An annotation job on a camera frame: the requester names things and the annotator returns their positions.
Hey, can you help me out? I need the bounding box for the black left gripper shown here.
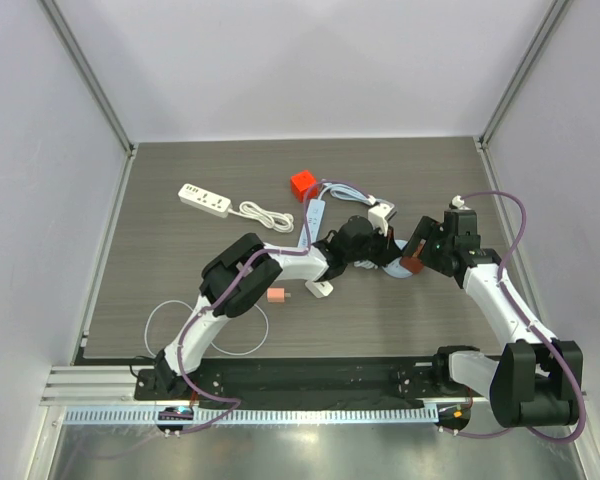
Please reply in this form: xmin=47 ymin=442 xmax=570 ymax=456
xmin=345 ymin=222 xmax=402 ymax=269

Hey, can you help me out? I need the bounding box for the dark red cube adapter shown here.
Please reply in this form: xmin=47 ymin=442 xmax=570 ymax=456
xmin=399 ymin=241 xmax=424 ymax=275

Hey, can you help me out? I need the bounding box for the round light blue socket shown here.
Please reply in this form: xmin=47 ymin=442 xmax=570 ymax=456
xmin=382 ymin=239 xmax=413 ymax=279

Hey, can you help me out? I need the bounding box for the white cube charger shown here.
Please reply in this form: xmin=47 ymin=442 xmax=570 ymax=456
xmin=305 ymin=281 xmax=333 ymax=299

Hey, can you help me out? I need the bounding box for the orange-red cube socket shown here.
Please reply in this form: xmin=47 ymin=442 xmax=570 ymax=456
xmin=290 ymin=170 xmax=316 ymax=203

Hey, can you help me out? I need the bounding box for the pink plug adapter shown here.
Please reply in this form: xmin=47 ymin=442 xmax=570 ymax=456
xmin=266 ymin=287 xmax=291 ymax=303

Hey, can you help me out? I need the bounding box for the white power strip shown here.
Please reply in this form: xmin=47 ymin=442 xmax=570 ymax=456
xmin=178 ymin=183 xmax=232 ymax=218

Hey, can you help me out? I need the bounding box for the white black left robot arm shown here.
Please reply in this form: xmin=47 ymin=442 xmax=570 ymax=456
xmin=154 ymin=216 xmax=405 ymax=400

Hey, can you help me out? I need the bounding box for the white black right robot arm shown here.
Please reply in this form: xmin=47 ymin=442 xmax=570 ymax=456
xmin=403 ymin=209 xmax=585 ymax=428

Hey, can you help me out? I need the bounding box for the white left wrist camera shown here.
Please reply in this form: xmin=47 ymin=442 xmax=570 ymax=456
xmin=367 ymin=200 xmax=396 ymax=237

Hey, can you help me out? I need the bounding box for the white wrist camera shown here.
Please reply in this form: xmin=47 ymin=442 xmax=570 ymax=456
xmin=367 ymin=200 xmax=396 ymax=237
xmin=449 ymin=195 xmax=468 ymax=210

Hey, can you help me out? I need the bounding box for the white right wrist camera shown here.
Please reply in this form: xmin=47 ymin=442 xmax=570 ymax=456
xmin=449 ymin=195 xmax=468 ymax=210

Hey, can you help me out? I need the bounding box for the light blue power cable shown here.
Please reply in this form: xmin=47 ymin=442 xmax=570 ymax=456
xmin=319 ymin=182 xmax=376 ymax=206

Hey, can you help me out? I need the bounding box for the coiled white power cable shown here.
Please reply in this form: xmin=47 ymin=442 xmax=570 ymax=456
xmin=228 ymin=200 xmax=296 ymax=235

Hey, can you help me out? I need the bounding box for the thin white charging cable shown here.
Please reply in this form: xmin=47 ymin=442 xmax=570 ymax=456
xmin=144 ymin=299 xmax=270 ymax=357

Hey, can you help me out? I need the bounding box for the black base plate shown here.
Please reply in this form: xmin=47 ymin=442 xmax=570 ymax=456
xmin=133 ymin=355 xmax=491 ymax=407

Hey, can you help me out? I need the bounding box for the white slotted cable duct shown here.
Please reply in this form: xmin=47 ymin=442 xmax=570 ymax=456
xmin=64 ymin=404 xmax=439 ymax=428

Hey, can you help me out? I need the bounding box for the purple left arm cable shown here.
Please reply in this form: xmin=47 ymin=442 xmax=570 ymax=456
xmin=177 ymin=179 xmax=379 ymax=401

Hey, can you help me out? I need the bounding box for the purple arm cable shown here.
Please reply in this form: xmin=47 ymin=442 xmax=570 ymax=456
xmin=462 ymin=190 xmax=589 ymax=444
xmin=177 ymin=179 xmax=379 ymax=401

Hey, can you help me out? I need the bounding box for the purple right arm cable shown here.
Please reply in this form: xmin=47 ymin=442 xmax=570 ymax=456
xmin=462 ymin=190 xmax=589 ymax=444

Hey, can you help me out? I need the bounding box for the aluminium frame post right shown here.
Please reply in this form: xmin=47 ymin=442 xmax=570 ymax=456
xmin=479 ymin=0 xmax=574 ymax=149

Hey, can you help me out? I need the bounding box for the aluminium frame post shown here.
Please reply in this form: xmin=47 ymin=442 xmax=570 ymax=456
xmin=479 ymin=0 xmax=574 ymax=149
xmin=38 ymin=0 xmax=134 ymax=157

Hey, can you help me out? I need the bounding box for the aluminium rail front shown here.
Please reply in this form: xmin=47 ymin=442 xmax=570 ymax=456
xmin=42 ymin=362 xmax=589 ymax=404

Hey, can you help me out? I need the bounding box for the aluminium frame post left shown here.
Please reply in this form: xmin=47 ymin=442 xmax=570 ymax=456
xmin=38 ymin=0 xmax=134 ymax=157

